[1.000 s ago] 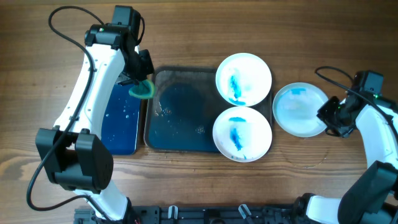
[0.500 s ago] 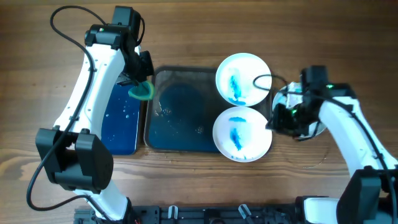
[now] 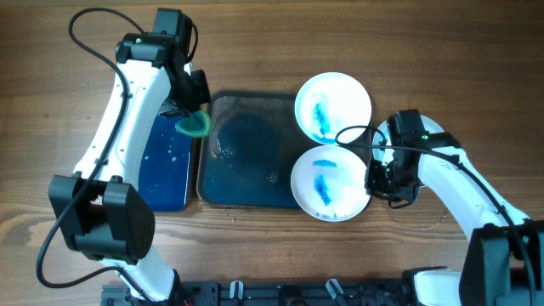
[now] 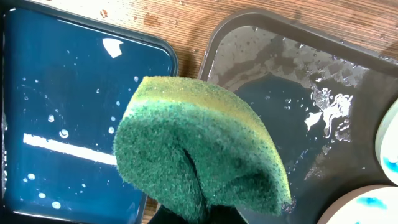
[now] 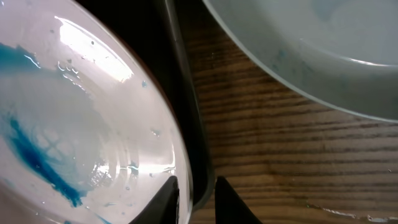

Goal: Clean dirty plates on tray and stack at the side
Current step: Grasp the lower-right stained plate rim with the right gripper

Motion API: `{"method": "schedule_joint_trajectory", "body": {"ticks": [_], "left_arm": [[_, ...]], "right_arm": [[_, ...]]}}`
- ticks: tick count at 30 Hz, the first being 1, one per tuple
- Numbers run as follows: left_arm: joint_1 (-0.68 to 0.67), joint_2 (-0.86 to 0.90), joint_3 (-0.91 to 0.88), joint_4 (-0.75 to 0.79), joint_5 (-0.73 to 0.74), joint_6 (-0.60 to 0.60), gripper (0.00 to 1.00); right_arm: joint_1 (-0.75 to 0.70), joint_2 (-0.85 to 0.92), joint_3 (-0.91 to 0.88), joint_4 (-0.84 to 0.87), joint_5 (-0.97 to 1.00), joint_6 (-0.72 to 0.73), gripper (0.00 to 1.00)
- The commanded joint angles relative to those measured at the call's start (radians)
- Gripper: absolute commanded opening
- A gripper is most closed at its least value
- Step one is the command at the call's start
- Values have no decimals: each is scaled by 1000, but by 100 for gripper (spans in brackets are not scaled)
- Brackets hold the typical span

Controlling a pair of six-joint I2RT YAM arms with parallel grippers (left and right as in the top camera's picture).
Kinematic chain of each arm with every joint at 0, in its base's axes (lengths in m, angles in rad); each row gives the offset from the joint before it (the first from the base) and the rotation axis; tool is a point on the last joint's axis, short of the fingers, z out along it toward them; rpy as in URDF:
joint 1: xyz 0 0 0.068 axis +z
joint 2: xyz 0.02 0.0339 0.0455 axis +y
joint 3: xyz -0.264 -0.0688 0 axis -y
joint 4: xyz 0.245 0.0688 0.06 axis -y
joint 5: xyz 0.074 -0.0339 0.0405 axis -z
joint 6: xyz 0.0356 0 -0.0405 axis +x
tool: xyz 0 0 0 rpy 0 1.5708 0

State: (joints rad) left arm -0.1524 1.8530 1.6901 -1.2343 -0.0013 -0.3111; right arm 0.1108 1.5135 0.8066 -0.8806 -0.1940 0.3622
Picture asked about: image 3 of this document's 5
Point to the green yellow sponge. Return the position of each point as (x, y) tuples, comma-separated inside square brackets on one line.
[(197, 125)]

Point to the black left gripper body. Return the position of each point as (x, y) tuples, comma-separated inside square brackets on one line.
[(188, 93)]

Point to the white plate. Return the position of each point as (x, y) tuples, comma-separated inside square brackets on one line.
[(329, 183), (383, 150), (332, 107)]

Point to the small black water tray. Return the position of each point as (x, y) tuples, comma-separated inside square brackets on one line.
[(165, 167)]

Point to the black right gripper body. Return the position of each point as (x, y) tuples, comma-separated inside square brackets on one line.
[(387, 181)]

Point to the large dark metal tray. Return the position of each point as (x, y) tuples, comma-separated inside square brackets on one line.
[(247, 158)]

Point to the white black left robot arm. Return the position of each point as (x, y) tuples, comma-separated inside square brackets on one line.
[(98, 208)]

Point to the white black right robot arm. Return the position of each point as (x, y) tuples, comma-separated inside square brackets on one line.
[(504, 261)]

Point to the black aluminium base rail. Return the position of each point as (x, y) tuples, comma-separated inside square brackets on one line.
[(379, 292)]

